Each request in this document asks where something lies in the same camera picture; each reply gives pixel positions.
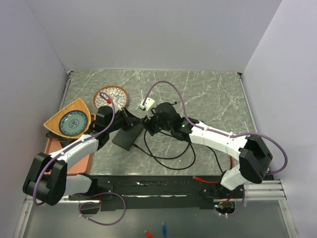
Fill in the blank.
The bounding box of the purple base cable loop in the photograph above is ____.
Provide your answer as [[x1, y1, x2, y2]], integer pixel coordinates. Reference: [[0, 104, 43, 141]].
[[78, 191, 128, 226]]

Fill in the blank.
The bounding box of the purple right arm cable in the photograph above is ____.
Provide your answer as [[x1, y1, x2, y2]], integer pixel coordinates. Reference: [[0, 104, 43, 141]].
[[142, 80, 288, 217]]

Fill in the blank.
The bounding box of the black round ethernet cable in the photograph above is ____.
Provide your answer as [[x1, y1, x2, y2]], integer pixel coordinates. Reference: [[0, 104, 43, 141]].
[[132, 130, 196, 171]]

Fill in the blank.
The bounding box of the blue patterned plate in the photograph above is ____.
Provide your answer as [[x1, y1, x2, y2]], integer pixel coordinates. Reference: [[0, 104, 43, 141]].
[[59, 110, 88, 136]]

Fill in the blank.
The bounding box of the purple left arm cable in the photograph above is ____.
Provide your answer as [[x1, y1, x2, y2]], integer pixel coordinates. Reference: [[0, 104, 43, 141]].
[[32, 91, 116, 206]]

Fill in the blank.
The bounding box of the red plug on floor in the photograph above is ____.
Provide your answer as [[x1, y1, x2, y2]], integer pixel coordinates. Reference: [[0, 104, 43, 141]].
[[144, 231, 154, 238]]

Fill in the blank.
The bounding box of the red ethernet cable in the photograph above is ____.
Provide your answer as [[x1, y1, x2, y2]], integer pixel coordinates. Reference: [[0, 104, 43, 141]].
[[192, 156, 235, 184]]

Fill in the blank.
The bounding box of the woven bamboo fan tray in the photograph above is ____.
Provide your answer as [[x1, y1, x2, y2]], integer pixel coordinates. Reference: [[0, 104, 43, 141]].
[[44, 98, 92, 139]]

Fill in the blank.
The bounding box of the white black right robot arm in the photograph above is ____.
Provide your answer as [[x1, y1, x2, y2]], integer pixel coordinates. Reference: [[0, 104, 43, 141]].
[[140, 99, 272, 198]]

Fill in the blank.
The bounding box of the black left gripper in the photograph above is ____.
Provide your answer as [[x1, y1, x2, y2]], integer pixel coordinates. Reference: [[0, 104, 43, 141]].
[[106, 107, 141, 133]]

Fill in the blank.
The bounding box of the terracotta rectangular tray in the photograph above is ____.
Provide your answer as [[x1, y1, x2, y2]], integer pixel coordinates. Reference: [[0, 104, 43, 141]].
[[43, 114, 97, 177]]

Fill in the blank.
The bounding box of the blue plug on floor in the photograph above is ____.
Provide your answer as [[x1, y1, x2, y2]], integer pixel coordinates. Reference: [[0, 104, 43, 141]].
[[162, 223, 167, 238]]

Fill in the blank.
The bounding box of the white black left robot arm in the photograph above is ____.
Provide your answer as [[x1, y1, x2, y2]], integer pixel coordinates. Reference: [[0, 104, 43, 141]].
[[22, 106, 142, 206]]

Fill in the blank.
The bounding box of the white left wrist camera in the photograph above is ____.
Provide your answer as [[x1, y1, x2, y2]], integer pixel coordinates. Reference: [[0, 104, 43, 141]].
[[112, 95, 123, 112]]

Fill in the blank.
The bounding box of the floral bowl with brown rim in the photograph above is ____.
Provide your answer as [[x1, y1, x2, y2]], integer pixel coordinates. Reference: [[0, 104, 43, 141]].
[[93, 85, 129, 111]]

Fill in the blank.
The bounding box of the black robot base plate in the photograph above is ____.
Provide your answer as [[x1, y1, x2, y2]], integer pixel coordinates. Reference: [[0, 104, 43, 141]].
[[68, 176, 243, 211]]

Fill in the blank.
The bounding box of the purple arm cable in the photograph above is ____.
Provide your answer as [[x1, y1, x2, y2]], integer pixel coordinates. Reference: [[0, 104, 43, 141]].
[[32, 91, 116, 206], [142, 80, 288, 217]]

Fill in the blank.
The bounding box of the black network switch box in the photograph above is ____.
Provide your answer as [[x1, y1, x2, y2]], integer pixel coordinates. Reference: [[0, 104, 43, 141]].
[[112, 124, 143, 151]]

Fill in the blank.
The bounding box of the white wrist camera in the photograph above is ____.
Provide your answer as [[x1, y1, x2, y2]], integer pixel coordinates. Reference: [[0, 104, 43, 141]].
[[139, 98, 157, 119], [112, 95, 123, 112]]

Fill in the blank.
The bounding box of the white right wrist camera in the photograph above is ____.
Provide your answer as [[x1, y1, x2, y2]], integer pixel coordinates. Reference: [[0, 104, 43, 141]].
[[139, 98, 157, 119]]

